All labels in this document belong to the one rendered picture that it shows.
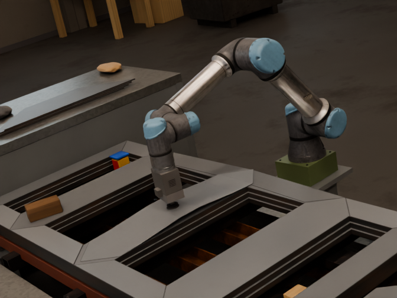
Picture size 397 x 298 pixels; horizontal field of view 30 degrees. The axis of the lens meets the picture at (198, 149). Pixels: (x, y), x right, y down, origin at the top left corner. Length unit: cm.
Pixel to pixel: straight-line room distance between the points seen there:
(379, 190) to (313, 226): 221
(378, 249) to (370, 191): 234
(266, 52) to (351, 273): 89
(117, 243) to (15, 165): 83
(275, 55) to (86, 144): 102
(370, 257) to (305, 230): 26
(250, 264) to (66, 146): 130
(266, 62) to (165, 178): 53
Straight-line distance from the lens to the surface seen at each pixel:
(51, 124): 310
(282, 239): 218
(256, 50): 253
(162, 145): 235
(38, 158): 310
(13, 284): 257
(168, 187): 239
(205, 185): 260
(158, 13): 1063
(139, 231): 238
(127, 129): 330
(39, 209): 268
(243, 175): 264
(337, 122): 279
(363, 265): 201
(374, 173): 462
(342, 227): 223
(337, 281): 195
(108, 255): 231
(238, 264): 209
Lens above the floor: 190
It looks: 20 degrees down
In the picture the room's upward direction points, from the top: 12 degrees counter-clockwise
